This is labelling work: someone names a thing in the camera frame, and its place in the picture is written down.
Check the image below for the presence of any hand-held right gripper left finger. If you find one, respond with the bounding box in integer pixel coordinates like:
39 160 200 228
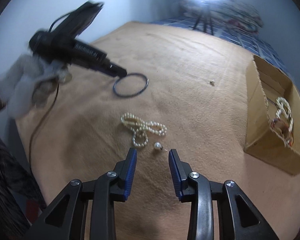
25 148 137 240

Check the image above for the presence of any black tripod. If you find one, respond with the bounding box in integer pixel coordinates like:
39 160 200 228
191 4 216 34

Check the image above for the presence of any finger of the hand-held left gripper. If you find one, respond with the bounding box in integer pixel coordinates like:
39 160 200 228
105 59 128 78

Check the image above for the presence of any person's left hand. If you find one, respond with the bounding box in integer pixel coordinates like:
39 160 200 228
0 53 72 118

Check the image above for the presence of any white pearl necklace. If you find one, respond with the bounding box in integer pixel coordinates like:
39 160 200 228
120 112 168 149

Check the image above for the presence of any brown leather bracelet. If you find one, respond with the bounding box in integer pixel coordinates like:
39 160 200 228
272 118 287 136

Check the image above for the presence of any pearl drop earring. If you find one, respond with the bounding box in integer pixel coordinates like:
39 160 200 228
153 142 169 153

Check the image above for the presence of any person's dark striped clothing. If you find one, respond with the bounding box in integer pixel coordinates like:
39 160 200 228
0 124 48 240

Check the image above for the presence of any cardboard box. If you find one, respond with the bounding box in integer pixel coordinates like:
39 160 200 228
244 54 300 176

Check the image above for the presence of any dark metal bangle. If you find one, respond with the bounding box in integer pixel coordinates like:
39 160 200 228
113 73 149 98

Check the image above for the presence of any cream bead bracelet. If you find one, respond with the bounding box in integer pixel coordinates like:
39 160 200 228
275 96 294 137

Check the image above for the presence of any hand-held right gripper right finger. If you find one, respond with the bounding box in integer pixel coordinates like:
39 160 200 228
168 149 280 240

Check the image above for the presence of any thin dark gripper cable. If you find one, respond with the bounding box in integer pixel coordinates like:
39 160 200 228
28 80 61 178

